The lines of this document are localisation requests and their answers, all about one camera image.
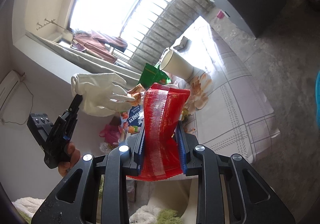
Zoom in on white tissue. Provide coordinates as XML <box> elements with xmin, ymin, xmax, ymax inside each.
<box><xmin>71</xmin><ymin>73</ymin><xmax>135</xmax><ymax>117</ymax></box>

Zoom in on red snack wrapper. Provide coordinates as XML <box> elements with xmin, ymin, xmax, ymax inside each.
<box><xmin>129</xmin><ymin>83</ymin><xmax>190</xmax><ymax>181</ymax></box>

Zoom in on pink blue chips bag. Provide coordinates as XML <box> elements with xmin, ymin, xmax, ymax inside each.
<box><xmin>118</xmin><ymin>84</ymin><xmax>145</xmax><ymax>141</ymax></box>

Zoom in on person's left hand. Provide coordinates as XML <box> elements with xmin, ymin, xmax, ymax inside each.
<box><xmin>58</xmin><ymin>141</ymin><xmax>81</xmax><ymax>177</ymax></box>

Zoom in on pink plastic bag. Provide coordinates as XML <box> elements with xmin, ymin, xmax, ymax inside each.
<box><xmin>99</xmin><ymin>124</ymin><xmax>120</xmax><ymax>145</ymax></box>

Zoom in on floral plastic tablecloth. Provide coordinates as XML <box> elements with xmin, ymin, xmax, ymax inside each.
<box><xmin>181</xmin><ymin>17</ymin><xmax>280</xmax><ymax>163</ymax></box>

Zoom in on white air conditioner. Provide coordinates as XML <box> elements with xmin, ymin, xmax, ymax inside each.
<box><xmin>0</xmin><ymin>71</ymin><xmax>21</xmax><ymax>114</ymax></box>

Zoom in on pink hanging clothes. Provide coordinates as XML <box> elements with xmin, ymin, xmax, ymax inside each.
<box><xmin>73</xmin><ymin>31</ymin><xmax>127</xmax><ymax>63</ymax></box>

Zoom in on green snack bag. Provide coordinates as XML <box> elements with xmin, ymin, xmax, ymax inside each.
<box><xmin>139</xmin><ymin>63</ymin><xmax>171</xmax><ymax>89</ymax></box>

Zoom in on white paper cup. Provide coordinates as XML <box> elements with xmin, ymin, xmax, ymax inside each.
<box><xmin>159</xmin><ymin>49</ymin><xmax>194</xmax><ymax>80</ymax></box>

